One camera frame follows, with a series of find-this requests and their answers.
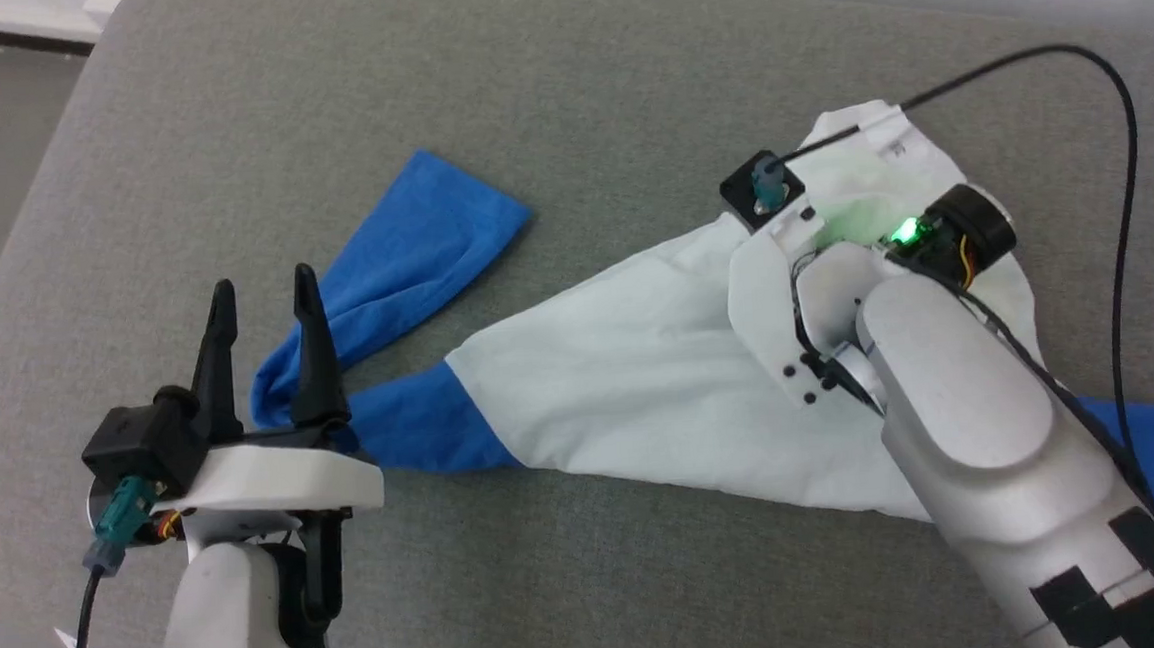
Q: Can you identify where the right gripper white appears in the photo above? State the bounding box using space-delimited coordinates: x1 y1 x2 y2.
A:
722 182 1028 423

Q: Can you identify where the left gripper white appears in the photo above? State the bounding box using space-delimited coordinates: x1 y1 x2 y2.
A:
141 259 394 647

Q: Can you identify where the blue and white shirt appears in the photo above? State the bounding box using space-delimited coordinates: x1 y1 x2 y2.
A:
233 83 1154 647

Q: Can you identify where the grey fabric sofa cushion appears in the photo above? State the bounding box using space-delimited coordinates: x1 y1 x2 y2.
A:
0 0 1154 648

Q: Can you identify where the white baseboard strip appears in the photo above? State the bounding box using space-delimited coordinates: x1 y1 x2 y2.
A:
0 0 132 52

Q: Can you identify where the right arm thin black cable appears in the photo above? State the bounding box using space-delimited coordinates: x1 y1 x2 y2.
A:
743 39 1154 513

